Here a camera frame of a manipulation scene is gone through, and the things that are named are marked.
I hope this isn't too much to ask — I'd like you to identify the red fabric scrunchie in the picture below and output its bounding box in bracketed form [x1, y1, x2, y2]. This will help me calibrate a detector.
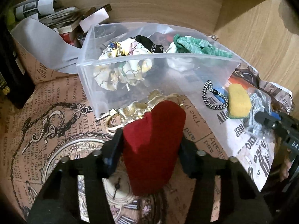
[123, 101, 186, 196]

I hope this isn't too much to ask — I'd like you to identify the green knitted scrunchie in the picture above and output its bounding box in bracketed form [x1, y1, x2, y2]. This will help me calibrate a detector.
[173, 34, 233, 58]

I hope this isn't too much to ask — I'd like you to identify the floral white fabric scrunchie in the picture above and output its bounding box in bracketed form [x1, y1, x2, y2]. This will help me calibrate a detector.
[93, 38, 152, 91]

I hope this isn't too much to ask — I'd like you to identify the person's hand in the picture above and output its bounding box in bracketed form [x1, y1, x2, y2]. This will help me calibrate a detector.
[279, 161, 292, 181]

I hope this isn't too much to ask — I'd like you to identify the silver grey scrunchie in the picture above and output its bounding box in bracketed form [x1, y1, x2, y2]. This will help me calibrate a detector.
[243, 88, 272, 138]

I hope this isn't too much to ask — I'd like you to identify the yellow sponge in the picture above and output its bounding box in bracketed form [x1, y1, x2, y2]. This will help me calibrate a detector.
[228, 83, 251, 118]

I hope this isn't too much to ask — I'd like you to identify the vintage newspaper print mat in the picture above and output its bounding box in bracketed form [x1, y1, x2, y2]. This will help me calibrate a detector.
[0, 39, 294, 224]

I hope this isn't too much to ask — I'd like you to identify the gold shiny scrunchie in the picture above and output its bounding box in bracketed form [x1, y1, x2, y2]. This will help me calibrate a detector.
[104, 90, 183, 135]

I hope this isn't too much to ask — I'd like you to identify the dark wine bottle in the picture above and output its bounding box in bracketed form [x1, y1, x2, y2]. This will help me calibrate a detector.
[1, 23, 35, 109]

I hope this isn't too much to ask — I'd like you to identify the clear plastic storage bin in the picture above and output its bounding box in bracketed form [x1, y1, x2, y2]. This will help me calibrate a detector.
[76, 22, 241, 118]

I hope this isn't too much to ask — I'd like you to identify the grey paper sheet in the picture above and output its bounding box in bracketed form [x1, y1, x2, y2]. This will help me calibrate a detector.
[11, 18, 81, 74]

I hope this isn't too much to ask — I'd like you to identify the white small card box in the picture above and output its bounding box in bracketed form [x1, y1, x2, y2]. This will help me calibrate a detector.
[79, 8, 110, 33]

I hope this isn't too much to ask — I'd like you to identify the stack of booklets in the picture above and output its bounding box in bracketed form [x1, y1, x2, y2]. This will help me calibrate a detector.
[39, 7, 82, 34]

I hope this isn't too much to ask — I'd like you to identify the rolled printed paper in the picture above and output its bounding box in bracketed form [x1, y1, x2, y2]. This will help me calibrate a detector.
[15, 0, 60, 20]

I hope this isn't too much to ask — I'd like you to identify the black white striped hair tie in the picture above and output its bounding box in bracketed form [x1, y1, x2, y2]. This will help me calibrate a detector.
[202, 80, 229, 111]

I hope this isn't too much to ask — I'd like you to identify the black scrunchie with chain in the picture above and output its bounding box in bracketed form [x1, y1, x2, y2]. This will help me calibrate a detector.
[134, 35, 164, 54]

